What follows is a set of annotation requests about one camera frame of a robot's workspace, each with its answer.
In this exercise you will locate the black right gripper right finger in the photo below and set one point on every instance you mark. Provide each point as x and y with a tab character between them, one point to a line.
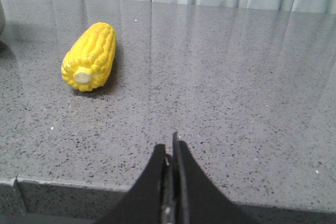
198	200

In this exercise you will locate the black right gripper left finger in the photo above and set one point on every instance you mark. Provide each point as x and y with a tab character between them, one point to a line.
143	202

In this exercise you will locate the yellow corn cob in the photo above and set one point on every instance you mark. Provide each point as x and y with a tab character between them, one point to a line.
88	64

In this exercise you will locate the pale green electric cooking pot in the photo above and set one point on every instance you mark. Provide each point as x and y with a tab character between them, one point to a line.
6	52

